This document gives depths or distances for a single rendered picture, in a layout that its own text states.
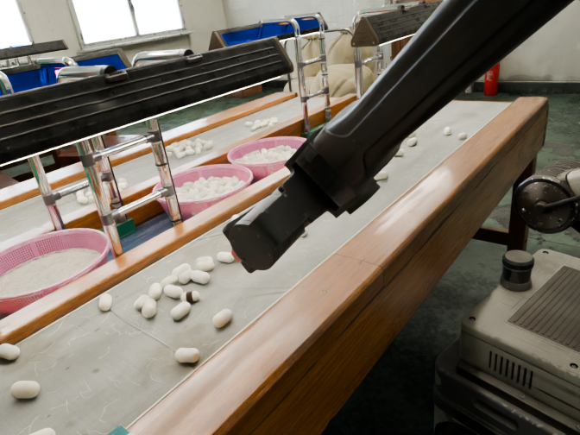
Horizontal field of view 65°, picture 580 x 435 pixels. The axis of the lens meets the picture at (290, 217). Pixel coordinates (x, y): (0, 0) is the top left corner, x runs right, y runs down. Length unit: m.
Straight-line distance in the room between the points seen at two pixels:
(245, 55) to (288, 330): 0.51
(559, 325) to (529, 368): 0.13
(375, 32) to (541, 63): 4.24
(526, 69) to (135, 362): 5.12
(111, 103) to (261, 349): 0.40
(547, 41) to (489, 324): 4.48
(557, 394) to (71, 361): 0.90
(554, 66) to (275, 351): 5.00
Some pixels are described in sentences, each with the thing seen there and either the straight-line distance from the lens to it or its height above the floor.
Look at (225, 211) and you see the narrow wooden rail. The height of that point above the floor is 0.76.
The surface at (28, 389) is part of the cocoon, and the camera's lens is 0.73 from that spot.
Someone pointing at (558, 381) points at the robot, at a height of 0.44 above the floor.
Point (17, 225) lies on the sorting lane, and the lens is 1.36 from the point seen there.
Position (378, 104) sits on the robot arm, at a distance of 0.34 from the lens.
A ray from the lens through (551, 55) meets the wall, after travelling 5.41.
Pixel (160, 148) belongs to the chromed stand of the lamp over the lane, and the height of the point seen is 0.93.
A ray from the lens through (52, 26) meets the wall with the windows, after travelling 6.22.
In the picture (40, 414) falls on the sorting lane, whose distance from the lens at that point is 0.71.
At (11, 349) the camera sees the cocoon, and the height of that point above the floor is 0.76.
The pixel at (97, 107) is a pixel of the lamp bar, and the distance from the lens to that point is 0.70.
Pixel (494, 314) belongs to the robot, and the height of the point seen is 0.47.
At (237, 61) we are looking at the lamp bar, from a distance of 0.88.
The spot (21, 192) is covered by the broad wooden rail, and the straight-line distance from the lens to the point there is 1.55.
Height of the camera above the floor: 1.18
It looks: 25 degrees down
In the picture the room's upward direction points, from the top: 8 degrees counter-clockwise
